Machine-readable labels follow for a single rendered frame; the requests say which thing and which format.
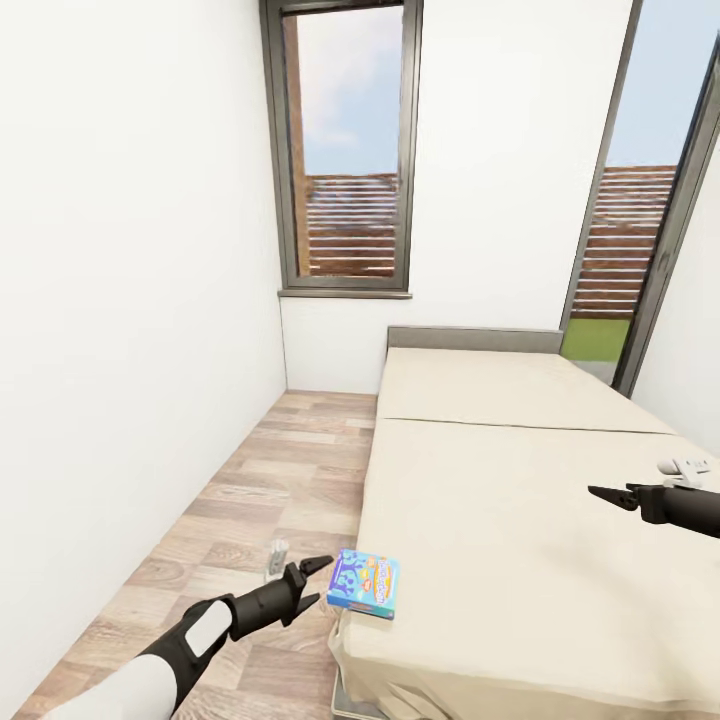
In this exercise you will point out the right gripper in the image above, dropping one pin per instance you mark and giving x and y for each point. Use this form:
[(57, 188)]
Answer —
[(686, 507)]

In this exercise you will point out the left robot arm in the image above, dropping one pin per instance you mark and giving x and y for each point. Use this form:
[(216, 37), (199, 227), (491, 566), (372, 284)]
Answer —
[(153, 685)]

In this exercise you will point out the fixed window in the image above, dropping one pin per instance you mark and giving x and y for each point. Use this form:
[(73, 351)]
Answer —
[(342, 81)]

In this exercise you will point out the bed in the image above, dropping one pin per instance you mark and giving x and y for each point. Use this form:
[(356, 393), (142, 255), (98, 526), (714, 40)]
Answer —
[(521, 595)]

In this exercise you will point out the door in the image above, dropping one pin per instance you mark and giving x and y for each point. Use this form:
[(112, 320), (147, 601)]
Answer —
[(660, 132)]

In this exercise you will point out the board game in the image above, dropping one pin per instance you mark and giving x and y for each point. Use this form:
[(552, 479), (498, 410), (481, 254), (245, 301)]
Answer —
[(365, 582)]

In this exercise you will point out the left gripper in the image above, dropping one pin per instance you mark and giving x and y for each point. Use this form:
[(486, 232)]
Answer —
[(282, 599)]

